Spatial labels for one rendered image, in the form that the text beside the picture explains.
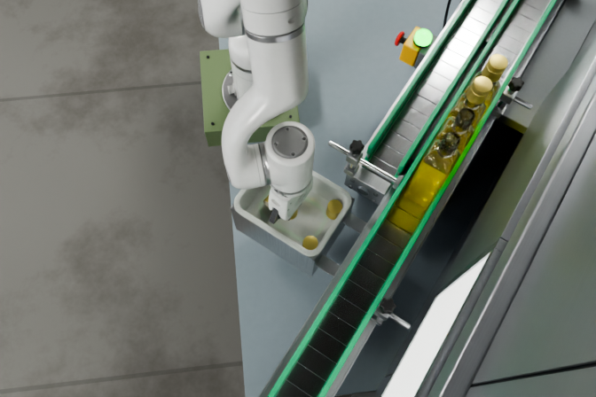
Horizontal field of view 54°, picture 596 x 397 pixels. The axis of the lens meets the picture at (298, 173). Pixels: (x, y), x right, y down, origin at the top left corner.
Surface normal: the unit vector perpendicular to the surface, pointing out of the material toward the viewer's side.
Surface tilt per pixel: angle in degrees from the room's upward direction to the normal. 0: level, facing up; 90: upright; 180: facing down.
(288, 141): 0
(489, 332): 0
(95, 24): 0
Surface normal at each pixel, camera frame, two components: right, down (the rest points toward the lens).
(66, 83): 0.02, -0.39
